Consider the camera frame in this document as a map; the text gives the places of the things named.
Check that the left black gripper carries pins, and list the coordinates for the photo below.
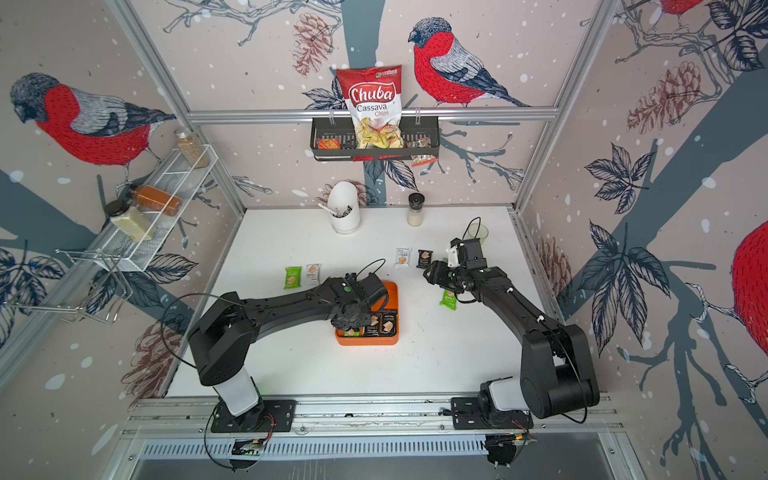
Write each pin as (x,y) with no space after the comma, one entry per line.
(343,324)

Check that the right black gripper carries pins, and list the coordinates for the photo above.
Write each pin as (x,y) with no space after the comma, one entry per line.
(437,269)

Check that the green cookie packet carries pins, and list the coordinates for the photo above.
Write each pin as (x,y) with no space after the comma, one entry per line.
(449,300)
(293,275)

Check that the orange storage box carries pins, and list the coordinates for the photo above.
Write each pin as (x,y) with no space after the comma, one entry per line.
(389,303)

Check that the white drycake cookie packet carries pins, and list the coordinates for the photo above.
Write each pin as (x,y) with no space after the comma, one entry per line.
(402,259)

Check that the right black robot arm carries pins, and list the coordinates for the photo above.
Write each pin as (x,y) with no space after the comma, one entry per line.
(557,374)

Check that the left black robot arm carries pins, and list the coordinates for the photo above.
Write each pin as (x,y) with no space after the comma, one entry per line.
(220,340)

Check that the green translucent cup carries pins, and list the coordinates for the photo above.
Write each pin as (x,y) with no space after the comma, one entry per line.
(478,231)

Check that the glass spice jar black lid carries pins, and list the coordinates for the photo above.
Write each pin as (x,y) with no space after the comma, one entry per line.
(415,209)

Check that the white utensil holder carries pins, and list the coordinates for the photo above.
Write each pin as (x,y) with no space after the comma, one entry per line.
(342,204)

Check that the red Chuba chips bag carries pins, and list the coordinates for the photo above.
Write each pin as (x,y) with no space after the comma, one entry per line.
(373,98)

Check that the orange sauce bottle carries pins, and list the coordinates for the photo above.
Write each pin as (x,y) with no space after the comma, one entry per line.
(155,200)

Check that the grain filled glass jar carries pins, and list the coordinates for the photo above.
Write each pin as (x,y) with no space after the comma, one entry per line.
(191,148)

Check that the pale yellow block jar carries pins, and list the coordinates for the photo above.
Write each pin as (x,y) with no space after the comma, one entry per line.
(134,224)

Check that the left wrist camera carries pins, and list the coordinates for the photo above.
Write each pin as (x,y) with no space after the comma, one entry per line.
(370,289)

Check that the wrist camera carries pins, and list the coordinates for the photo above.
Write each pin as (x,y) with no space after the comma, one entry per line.
(370,289)
(466,254)

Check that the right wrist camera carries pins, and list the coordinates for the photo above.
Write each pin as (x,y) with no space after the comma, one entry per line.
(466,254)

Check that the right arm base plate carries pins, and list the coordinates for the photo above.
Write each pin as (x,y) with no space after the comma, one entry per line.
(473,413)

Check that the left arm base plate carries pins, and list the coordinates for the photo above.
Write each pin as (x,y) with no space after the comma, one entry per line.
(274,416)

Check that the black hanging wire basket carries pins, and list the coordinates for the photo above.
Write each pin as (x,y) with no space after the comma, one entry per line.
(342,140)

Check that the white wire wall shelf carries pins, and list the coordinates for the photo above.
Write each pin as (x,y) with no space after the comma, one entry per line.
(180,180)

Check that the metal wire rack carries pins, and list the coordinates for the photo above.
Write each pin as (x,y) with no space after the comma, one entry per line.
(70,286)

